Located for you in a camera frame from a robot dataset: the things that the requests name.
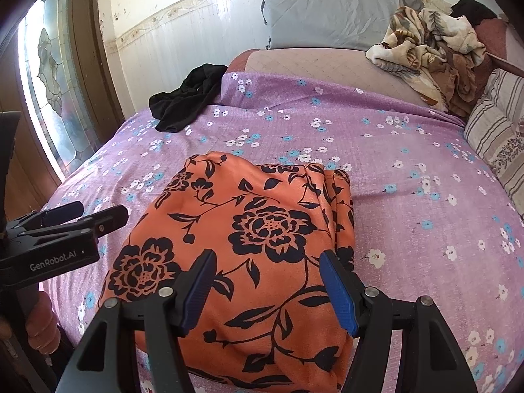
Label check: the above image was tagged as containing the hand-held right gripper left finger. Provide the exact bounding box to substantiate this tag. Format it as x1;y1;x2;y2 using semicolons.
59;249;217;393

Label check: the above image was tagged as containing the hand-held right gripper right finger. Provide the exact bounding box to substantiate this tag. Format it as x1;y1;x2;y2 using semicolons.
319;250;477;393

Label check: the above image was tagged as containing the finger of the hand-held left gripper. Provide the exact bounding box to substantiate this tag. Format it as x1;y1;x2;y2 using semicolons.
7;201;84;235
18;205;128;250

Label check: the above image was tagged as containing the orange black floral garment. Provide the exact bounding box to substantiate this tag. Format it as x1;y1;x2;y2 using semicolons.
98;152;356;391

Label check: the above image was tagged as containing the person's left hand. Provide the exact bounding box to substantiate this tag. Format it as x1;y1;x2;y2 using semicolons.
24;290;59;349

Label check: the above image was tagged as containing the wooden door with stained glass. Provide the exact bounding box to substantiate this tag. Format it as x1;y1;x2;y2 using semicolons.
0;0;125;214

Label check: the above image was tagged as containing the purple floral bedsheet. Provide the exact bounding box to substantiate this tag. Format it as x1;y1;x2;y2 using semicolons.
41;71;524;393

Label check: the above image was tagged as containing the pink quilted mattress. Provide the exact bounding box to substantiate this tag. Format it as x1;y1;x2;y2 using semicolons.
226;48;467;121

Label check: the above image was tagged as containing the striped pillow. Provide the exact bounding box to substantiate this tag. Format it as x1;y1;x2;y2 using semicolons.
463;69;524;217

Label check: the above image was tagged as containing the beige floral blanket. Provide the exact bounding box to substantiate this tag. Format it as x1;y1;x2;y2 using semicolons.
365;6;488;117

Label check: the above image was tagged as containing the grey-blue pillow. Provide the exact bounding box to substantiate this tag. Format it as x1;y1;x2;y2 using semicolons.
254;0;424;52

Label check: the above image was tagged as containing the dark red headboard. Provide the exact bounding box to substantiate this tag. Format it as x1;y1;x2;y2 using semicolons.
475;18;524;78

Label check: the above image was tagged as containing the black cloth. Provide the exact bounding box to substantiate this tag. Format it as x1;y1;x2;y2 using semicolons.
450;0;498;25

